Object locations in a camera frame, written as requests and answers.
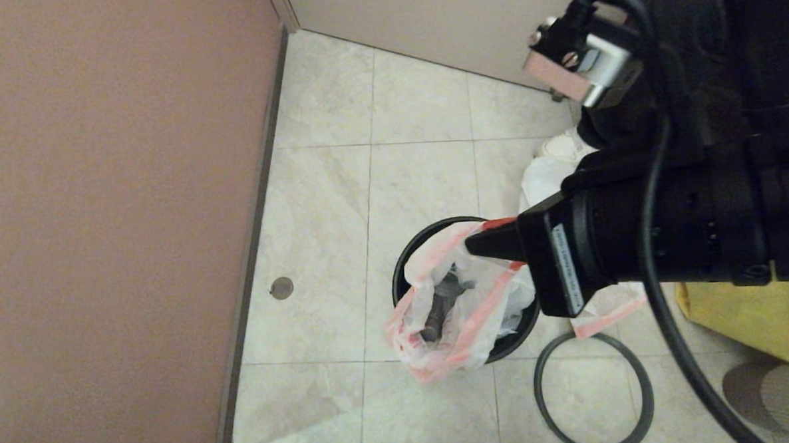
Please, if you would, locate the translucent red-print trash bag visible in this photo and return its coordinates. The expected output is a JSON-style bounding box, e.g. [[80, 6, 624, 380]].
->
[[379, 217, 542, 386]]

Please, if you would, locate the black retaining ring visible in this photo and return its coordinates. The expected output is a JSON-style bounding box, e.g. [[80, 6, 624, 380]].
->
[[532, 329, 657, 443]]

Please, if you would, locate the black round trash bin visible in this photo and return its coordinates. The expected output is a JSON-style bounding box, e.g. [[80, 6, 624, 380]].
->
[[389, 213, 545, 369]]

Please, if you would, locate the yellow bag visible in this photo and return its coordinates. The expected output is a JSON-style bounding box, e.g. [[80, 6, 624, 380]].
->
[[675, 276, 789, 372]]

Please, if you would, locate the white sneaker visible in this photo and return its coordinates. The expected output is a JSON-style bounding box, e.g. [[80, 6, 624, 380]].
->
[[540, 128, 597, 164]]

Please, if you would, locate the grey ribbed rounded object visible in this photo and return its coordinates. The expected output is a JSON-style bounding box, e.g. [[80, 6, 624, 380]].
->
[[720, 361, 789, 443]]

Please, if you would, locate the white bag with red drawstring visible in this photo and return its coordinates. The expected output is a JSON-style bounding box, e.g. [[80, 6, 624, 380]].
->
[[517, 151, 651, 342]]

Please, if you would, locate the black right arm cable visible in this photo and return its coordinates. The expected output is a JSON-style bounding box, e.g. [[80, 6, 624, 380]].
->
[[561, 0, 771, 443]]

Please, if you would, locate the grey door frame post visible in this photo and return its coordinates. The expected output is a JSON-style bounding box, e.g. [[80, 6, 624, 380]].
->
[[265, 0, 301, 35]]

